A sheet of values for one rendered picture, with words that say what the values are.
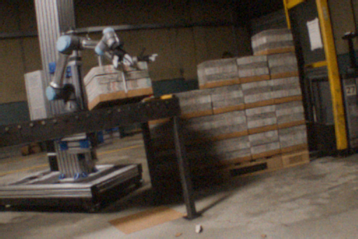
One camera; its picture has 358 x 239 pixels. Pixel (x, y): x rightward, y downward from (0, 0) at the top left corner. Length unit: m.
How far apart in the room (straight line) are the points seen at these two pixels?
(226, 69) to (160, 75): 7.41
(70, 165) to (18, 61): 6.41
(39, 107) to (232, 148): 1.78
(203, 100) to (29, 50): 6.96
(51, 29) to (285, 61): 2.16
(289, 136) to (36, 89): 2.37
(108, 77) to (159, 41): 8.46
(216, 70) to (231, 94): 0.25
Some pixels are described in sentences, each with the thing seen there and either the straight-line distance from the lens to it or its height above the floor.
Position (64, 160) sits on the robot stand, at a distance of 3.43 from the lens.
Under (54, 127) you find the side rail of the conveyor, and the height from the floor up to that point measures 0.74.
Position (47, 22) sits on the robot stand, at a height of 1.65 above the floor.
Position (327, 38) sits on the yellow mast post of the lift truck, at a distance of 3.51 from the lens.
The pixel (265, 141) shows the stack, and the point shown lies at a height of 0.29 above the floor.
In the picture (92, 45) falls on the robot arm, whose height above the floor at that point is 1.28.
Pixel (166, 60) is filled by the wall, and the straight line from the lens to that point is 10.78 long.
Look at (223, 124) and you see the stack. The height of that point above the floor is 0.51.
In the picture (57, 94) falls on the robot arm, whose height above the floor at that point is 0.96.
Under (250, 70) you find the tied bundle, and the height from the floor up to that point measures 0.94.
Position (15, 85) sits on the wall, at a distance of 9.48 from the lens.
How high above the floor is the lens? 0.80
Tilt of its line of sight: 3 degrees down
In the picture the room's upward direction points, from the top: 8 degrees counter-clockwise
